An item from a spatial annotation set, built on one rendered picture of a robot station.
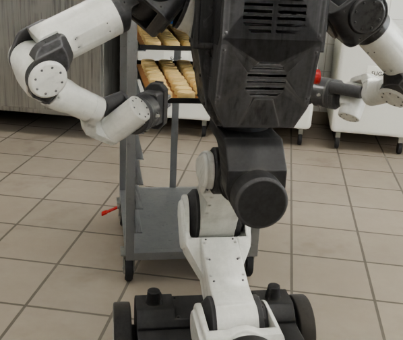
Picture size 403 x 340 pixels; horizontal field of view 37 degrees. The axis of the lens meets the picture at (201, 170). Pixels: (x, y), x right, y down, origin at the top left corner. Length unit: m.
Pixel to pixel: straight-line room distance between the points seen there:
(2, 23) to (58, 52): 2.79
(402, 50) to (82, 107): 0.73
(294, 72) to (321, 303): 1.20
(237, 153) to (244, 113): 0.09
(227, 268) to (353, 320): 0.71
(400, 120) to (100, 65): 1.90
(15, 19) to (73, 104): 2.68
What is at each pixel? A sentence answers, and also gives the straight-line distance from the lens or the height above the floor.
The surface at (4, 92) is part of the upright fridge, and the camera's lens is 4.05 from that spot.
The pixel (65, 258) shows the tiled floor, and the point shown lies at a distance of 2.46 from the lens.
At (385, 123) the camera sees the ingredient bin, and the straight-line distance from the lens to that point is 3.99.
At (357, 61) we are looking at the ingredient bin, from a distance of 3.89.
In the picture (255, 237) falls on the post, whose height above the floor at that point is 0.20.
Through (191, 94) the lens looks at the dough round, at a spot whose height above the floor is 0.79.
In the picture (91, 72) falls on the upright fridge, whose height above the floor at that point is 0.44.
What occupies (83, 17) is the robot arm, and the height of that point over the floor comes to 1.02.
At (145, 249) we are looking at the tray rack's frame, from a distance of 2.18.
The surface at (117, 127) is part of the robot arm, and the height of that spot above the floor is 0.77.
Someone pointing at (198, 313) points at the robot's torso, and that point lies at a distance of 1.49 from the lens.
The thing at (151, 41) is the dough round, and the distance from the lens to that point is 1.98.
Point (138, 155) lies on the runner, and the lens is 2.05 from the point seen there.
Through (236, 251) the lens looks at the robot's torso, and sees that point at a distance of 1.65.
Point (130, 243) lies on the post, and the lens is 2.14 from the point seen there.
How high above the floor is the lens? 1.14
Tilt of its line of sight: 19 degrees down
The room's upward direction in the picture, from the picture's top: 3 degrees clockwise
